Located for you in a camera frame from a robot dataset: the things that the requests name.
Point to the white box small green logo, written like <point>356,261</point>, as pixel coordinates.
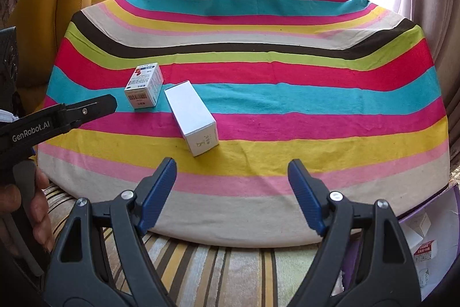
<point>190,112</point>

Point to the person's left hand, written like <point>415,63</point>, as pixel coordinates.
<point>41,210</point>

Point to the purple cardboard box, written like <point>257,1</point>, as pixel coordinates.
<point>444,220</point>

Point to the yellow leather sofa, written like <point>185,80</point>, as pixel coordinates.
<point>54,5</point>

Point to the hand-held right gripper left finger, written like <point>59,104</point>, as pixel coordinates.
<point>158,195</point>

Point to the beige curtain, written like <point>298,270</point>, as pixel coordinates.
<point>431,5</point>

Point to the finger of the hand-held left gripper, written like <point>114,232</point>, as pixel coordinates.
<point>90,107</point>

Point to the colourful striped cloth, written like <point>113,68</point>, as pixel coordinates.
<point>287,94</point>

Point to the red patterned box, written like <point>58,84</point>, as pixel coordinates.
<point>427,251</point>

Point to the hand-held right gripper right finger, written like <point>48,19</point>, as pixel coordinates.
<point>307,199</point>

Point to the small white box red mark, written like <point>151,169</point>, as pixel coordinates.
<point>145,84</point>

